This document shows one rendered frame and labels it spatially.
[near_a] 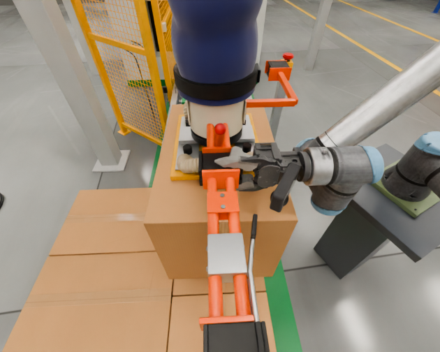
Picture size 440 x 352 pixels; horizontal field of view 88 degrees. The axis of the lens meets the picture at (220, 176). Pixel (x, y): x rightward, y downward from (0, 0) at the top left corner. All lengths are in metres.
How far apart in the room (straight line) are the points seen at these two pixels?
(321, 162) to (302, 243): 1.36
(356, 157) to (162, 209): 0.48
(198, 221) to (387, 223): 0.84
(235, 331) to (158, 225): 0.35
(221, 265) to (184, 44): 0.46
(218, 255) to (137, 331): 0.74
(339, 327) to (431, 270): 0.82
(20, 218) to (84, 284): 1.34
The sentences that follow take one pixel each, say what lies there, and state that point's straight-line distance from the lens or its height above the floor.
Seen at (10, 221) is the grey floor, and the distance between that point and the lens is 2.49.
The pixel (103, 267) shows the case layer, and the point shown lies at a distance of 1.22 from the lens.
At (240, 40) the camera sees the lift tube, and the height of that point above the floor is 1.42.
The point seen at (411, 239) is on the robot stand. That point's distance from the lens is 1.20.
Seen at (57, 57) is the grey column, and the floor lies 1.01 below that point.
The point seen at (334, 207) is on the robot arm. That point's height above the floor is 1.08.
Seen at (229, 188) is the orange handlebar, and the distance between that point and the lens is 0.47.
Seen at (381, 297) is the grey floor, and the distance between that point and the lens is 1.92.
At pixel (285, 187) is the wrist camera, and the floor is 1.23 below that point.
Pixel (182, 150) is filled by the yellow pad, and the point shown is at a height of 1.09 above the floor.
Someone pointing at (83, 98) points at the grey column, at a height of 0.73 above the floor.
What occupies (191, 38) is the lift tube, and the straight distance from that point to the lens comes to 0.57.
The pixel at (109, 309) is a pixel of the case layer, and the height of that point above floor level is 0.54.
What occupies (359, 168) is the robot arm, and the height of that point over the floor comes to 1.22.
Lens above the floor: 1.58
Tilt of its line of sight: 47 degrees down
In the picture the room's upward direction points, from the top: straight up
